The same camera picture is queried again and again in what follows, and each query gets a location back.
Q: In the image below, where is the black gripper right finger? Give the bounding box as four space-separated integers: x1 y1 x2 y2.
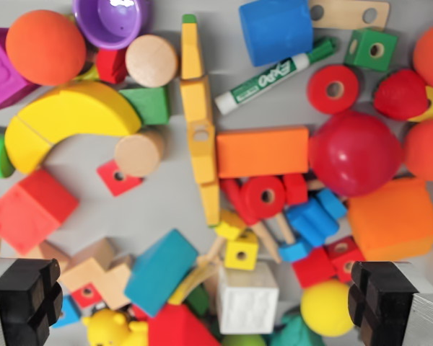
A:
348 261 433 346

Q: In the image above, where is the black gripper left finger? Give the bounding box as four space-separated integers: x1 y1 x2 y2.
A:
0 257 64 346

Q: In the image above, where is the large red wooden block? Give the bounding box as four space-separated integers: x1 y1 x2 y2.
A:
147 303 221 346

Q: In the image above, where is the small blue block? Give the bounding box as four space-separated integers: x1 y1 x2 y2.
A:
50 294 82 329

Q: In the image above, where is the brown wooden block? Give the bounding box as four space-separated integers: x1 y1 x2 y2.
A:
38 240 72 263

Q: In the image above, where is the yellow foam ball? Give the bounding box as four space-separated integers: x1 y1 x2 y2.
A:
299 280 355 338

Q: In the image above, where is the red cube with holes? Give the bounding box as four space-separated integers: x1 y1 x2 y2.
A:
326 236 367 284

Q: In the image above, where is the light wooden block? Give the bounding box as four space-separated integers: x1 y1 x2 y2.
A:
59 254 134 311

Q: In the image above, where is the orange foam cube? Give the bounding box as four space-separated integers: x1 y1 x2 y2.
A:
347 178 433 262

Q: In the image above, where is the red soft block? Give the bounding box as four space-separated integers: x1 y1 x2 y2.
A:
0 169 80 257

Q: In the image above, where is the teal soft toy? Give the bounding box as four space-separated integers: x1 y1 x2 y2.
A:
270 312 325 346

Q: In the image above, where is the yellow rubber bear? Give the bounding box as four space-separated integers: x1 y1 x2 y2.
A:
82 308 149 346

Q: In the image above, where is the small blue wooden piece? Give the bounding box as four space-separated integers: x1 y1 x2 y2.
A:
278 237 313 262

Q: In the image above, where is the large blue wooden bolt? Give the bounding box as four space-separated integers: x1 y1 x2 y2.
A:
285 198 340 248

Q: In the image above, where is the blue wooden nut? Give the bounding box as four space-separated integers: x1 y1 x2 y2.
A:
315 189 349 221

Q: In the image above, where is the wooden peg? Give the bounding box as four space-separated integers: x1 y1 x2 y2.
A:
254 219 283 264
274 212 297 245

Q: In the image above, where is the white embossed soft cube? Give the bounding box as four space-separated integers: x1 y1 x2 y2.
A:
216 262 281 335

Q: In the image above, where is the red wooden nut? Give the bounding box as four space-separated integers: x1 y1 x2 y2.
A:
283 173 309 206

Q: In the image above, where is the teal wooden block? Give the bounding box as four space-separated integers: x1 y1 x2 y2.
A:
124 229 200 308

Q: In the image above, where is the green ball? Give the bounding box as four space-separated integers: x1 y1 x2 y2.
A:
222 333 268 346

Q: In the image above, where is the red square with hole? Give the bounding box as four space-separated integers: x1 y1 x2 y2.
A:
96 159 144 198

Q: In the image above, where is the shiny red ball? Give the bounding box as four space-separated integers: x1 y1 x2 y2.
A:
307 110 405 198

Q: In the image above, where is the yellow cube with holes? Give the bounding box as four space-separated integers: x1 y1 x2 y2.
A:
224 232 260 271

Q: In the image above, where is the red wheel with hole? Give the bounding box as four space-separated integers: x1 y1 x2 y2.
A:
240 175 288 226
306 64 361 115

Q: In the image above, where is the yellow wooden nut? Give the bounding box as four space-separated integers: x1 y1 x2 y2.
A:
214 210 248 241

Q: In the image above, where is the threaded wooden screw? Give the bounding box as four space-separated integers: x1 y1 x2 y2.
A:
204 236 227 266

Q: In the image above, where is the dark green toy piece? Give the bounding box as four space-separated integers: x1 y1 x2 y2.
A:
183 284 212 318

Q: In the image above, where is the natural wooden cylinder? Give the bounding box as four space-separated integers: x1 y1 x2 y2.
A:
114 129 166 178
125 34 180 88

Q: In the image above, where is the yellow wooden banana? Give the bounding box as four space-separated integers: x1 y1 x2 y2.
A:
4 79 144 176

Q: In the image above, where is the orange wooden block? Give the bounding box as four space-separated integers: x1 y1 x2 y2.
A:
215 125 310 179

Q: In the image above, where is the red toy strawberry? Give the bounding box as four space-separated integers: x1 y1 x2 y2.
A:
373 68 429 122

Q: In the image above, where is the magenta soft block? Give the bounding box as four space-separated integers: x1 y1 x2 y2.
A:
0 27 40 115

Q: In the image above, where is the green wooden block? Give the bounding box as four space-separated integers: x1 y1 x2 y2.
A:
118 85 171 126

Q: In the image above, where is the green cube with hole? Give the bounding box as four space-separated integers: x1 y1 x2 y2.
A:
344 27 399 72

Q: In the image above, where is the small red wooden block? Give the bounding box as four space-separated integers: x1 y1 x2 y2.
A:
95 47 128 86

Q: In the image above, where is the green Expo marker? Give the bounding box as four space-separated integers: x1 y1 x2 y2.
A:
214 36 338 115

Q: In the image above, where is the long yellow wooden toy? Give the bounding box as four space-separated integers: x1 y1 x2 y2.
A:
180 14 222 228

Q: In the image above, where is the purple plastic cup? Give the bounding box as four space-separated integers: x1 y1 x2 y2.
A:
71 0 154 50

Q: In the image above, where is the wooden plate with holes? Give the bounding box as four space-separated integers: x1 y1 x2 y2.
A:
308 0 390 32

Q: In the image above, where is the blue plastic cup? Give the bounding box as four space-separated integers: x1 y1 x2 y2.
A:
237 0 315 68

